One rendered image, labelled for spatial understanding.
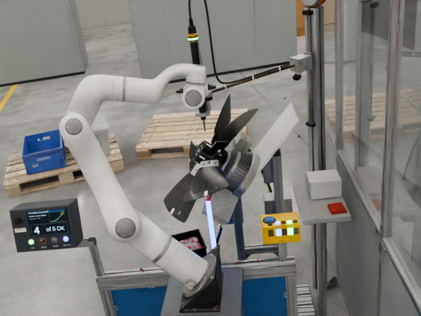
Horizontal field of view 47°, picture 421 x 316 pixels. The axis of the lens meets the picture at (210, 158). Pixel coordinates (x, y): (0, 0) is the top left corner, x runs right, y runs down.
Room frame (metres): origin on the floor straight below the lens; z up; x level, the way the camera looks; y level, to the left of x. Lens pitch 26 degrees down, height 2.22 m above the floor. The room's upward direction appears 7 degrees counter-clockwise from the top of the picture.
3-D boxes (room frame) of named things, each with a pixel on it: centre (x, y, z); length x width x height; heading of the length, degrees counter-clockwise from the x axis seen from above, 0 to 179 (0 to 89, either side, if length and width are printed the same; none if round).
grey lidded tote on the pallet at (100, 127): (4.94, 1.27, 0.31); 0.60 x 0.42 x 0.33; 14
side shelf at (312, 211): (2.18, -0.55, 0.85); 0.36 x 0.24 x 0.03; 176
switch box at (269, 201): (2.30, -0.34, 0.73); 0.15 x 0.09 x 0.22; 86
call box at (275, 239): (1.72, -0.26, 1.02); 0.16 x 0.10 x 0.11; 86
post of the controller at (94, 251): (1.78, 0.56, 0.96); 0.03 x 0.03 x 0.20; 86
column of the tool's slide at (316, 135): (2.47, -0.61, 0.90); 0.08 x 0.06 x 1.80; 31
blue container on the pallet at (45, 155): (4.81, 1.76, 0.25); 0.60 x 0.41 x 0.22; 14
